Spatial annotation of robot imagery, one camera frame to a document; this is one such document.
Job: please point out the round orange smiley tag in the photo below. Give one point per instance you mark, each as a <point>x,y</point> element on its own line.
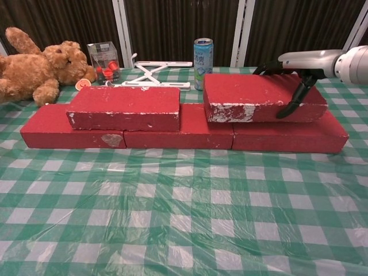
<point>82,84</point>

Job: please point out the white folding stand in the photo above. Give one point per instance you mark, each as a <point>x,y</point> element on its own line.
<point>149,76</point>

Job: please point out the dark partition screen white frame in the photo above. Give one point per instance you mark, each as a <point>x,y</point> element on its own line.
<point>178,28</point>

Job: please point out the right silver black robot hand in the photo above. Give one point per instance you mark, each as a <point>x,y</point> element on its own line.
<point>310,61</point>

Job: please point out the light blue drink can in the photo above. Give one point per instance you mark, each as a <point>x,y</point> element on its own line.
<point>202,61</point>

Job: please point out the red brick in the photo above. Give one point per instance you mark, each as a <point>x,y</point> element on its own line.
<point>57,138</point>
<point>123,103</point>
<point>247,89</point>
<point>287,139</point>
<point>178,141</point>

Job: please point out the brown teddy bear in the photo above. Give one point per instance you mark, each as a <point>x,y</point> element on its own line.
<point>31,72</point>

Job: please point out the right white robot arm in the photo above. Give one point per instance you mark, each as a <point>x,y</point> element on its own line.
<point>355,64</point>

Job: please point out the green white checked tablecloth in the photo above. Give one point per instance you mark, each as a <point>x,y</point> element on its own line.
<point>184,207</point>

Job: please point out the clear box with orange caps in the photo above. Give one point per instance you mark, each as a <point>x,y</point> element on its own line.
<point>103,60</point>

